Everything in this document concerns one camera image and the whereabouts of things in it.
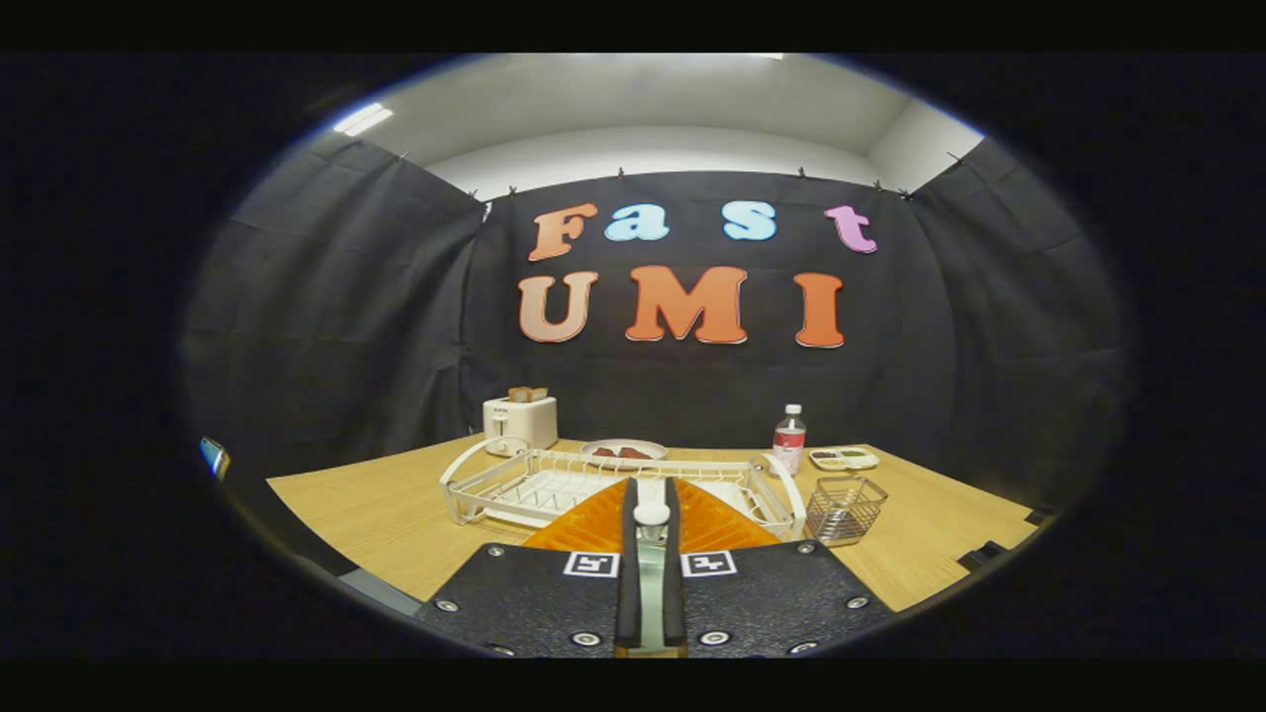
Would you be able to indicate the clear bottle with red label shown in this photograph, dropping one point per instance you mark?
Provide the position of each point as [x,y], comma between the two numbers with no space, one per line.
[789,440]

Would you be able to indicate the black backdrop cloth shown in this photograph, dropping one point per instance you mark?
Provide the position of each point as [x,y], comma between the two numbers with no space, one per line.
[396,326]

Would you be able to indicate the cream toaster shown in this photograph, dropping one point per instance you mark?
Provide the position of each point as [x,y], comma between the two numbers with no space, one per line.
[524,425]

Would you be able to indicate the toast slices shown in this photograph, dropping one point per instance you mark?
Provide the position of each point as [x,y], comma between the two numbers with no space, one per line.
[527,394]

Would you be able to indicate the ceiling light strip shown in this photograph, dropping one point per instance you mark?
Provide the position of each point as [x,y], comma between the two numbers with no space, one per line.
[363,119]

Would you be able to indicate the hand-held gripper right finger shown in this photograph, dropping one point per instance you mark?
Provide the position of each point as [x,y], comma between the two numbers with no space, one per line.
[675,593]

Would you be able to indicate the small white plate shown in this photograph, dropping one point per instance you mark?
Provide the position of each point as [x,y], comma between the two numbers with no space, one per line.
[623,445]

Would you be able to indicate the small lit screen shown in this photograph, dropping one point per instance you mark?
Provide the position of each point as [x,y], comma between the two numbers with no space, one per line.
[215,458]

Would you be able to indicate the brown food pieces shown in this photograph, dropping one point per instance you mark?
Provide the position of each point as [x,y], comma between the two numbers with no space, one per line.
[628,453]

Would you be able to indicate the white compartment dish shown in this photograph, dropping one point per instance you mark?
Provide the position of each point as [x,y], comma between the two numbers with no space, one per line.
[844,459]

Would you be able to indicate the light green plate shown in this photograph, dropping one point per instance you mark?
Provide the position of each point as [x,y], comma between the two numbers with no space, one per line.
[652,593]

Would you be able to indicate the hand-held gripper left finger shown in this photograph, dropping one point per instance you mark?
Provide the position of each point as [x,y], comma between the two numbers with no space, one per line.
[628,593]

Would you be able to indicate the dark block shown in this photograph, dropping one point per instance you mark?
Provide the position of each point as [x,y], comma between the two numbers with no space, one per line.
[982,555]
[1039,516]

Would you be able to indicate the white dish rack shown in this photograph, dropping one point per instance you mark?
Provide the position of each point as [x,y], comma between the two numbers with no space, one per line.
[554,485]

